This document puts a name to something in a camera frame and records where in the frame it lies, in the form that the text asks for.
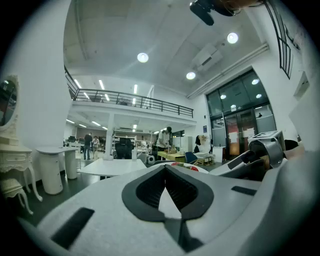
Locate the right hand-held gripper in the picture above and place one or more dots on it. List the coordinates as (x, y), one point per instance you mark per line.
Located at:
(271, 147)

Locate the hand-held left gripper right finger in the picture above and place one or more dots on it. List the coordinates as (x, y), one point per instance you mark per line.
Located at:
(220, 207)

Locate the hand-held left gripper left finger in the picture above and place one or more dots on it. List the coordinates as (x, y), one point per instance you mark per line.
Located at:
(105, 215)

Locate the person's right forearm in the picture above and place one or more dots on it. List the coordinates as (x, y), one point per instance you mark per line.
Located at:
(296, 152)

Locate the white round table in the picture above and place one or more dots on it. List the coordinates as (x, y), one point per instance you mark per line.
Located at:
(112, 167)

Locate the glass entrance doors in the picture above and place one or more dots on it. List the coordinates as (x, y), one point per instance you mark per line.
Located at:
(240, 117)

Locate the dark blue chair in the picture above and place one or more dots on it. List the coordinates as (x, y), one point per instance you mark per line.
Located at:
(191, 157)

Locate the white curved table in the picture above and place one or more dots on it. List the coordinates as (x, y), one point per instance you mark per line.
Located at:
(53, 172)

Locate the clear bottle with white lid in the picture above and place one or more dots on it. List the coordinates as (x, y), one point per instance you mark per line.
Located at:
(134, 154)

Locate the grey shell chair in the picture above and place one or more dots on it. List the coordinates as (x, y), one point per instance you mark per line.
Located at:
(142, 158)

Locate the yellow table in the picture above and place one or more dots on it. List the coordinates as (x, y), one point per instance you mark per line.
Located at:
(172, 156)

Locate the black office chair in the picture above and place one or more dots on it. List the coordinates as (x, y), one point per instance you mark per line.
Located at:
(123, 147)

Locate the white round appliance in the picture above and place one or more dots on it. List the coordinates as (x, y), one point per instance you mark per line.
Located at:
(151, 159)

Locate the white carved stool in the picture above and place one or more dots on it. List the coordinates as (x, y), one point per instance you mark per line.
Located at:
(12, 186)

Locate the white ceiling pipes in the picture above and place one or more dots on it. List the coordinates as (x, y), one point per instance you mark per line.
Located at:
(230, 70)

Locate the round ceiling light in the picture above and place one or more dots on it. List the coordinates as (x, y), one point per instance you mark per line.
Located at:
(190, 75)
(142, 57)
(232, 38)

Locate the white carved dressing table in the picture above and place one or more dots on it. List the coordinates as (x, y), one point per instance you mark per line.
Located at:
(15, 160)

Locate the white ceiling air conditioner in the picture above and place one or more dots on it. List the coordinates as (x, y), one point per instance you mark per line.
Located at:
(207, 58)

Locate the black balcony railing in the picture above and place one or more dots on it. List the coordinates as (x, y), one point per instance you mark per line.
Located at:
(130, 98)

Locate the white oval vanity mirror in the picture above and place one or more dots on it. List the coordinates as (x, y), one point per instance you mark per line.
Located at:
(7, 102)

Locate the blue wall sign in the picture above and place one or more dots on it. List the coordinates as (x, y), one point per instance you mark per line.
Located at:
(204, 128)

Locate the white wall cabinet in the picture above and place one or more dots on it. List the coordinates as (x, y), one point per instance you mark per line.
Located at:
(301, 85)

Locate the black metal wall frame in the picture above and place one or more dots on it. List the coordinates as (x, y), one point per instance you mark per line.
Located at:
(283, 42)

